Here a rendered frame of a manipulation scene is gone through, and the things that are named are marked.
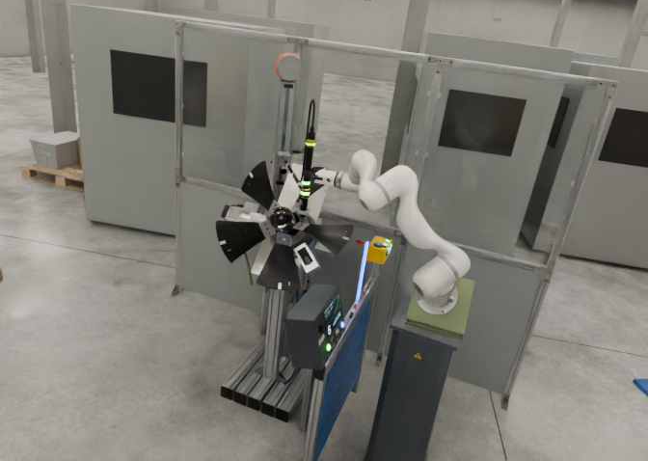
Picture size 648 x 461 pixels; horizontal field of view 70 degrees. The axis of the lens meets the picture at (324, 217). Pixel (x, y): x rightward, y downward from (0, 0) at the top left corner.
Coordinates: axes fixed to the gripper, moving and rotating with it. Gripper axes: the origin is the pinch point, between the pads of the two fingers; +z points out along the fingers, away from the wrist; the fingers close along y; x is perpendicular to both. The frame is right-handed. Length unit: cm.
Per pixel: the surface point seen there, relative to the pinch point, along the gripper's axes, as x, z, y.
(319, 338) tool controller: -28, -41, -81
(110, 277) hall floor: -149, 185, 61
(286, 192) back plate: -25.0, 22.9, 31.3
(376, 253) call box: -42, -37, 21
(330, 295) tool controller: -21, -39, -66
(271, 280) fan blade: -50, 3, -23
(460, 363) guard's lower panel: -127, -97, 70
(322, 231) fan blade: -27.5, -12.4, -2.3
